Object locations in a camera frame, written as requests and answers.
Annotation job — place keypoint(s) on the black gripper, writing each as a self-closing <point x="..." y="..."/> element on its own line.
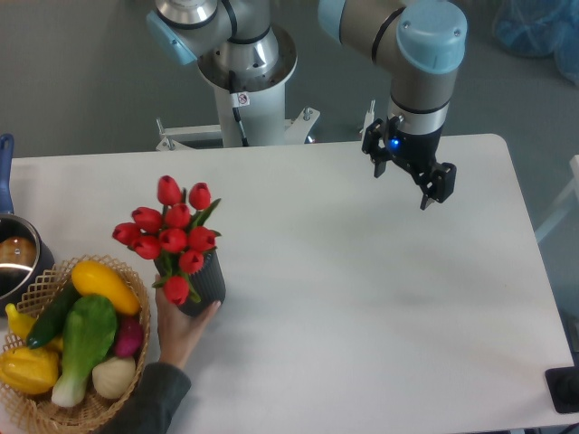
<point x="415" y="154"/>

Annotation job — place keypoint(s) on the dark grey ribbed vase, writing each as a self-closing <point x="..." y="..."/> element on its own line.
<point x="194" y="292"/>

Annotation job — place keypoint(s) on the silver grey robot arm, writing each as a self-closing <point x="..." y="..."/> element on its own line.
<point x="421" y="44"/>

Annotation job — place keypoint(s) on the dark grey sleeved forearm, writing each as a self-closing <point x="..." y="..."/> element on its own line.
<point x="154" y="403"/>

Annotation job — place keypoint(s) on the person's bare hand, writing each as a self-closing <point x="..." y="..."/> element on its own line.
<point x="178" y="333"/>

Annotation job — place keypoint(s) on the blue plastic bag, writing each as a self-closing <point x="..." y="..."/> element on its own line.
<point x="540" y="29"/>

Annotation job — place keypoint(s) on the red tulip bouquet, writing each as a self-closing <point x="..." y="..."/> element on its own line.
<point x="178" y="228"/>

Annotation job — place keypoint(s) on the black device at table edge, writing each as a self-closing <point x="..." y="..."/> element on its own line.
<point x="563" y="387"/>

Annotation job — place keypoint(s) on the purple red radish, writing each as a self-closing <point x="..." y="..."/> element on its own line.
<point x="129" y="337"/>

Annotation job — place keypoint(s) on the yellow squash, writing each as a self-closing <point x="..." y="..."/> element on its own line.
<point x="90" y="277"/>

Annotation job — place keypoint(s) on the green bok choy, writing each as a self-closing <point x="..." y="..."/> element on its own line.
<point x="88" y="334"/>

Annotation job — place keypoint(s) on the white onion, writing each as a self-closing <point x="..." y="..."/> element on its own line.
<point x="112" y="378"/>

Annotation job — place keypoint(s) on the dark green cucumber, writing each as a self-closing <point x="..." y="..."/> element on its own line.
<point x="50" y="322"/>

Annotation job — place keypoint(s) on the yellow banana pepper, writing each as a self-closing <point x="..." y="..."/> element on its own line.
<point x="21" y="324"/>

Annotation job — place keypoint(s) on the small yellow pumpkin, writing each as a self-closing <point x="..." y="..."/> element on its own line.
<point x="30" y="371"/>

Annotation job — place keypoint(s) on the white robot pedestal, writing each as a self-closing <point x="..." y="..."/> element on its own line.
<point x="249" y="84"/>

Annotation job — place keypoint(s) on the white frame at right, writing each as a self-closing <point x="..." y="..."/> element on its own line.
<point x="561" y="205"/>

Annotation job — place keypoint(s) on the blue handled saucepan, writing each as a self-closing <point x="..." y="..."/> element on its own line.
<point x="24" y="255"/>

